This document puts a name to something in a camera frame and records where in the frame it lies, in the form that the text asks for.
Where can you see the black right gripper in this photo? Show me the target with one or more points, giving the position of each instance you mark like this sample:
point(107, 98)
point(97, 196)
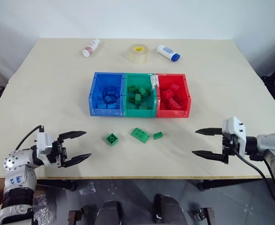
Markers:
point(228, 144)

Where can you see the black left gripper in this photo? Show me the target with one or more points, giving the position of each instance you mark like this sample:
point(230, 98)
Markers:
point(58, 152)

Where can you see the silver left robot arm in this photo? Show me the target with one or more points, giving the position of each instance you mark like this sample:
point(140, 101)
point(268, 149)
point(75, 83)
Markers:
point(16, 161)

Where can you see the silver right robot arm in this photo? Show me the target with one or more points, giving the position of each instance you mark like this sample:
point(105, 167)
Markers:
point(272, 145)

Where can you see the square green building block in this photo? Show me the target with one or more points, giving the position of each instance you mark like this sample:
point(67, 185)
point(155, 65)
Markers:
point(110, 139)

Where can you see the small clear plastic bag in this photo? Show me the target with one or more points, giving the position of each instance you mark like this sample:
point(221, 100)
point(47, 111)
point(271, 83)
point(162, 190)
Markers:
point(88, 188)

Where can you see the blue plastic bin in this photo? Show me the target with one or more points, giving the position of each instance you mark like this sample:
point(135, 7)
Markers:
point(107, 112)

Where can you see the red plastic bin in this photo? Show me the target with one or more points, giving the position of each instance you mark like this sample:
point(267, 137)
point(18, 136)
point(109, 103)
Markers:
point(172, 113)

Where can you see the blue building block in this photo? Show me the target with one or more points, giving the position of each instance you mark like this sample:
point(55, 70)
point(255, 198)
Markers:
point(109, 99)
point(112, 106)
point(102, 106)
point(113, 90)

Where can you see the small green building block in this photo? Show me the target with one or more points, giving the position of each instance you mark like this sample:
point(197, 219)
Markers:
point(158, 136)

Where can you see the red building block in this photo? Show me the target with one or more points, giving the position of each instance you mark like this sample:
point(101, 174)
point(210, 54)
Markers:
point(175, 87)
point(174, 103)

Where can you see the large green building block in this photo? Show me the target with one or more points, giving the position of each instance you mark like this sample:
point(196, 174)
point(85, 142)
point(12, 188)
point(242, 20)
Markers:
point(140, 135)

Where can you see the large clear plastic bag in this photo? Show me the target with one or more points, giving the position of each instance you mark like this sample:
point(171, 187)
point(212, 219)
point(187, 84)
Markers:
point(44, 211)

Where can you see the green plastic bin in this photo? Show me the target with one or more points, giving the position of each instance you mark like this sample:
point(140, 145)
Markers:
point(139, 113)

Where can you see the dark rounded shape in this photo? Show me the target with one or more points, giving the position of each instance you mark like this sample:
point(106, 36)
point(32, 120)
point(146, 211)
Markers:
point(111, 214)
point(170, 211)

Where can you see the white tape strip on bin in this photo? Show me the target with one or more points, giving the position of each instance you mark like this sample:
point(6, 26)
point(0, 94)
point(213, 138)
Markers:
point(153, 82)

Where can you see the white bottle with blue cap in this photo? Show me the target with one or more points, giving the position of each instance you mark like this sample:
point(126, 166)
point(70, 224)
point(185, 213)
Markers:
point(168, 53)

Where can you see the white bottle with red label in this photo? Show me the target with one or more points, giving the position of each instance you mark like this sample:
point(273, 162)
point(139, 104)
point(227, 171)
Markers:
point(91, 48)

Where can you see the clear tape roll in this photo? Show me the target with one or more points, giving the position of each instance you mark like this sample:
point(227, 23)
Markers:
point(139, 55)

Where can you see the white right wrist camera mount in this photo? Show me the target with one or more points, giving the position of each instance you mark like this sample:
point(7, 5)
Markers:
point(233, 126)

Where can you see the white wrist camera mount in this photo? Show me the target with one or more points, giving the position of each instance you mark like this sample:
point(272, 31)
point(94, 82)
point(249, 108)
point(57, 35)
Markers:
point(233, 126)
point(43, 143)

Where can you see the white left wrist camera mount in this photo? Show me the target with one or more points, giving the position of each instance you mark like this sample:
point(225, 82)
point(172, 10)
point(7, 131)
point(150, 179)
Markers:
point(43, 143)

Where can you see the brown metal bracket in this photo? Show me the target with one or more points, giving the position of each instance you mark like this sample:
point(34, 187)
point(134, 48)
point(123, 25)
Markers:
point(205, 215)
point(77, 216)

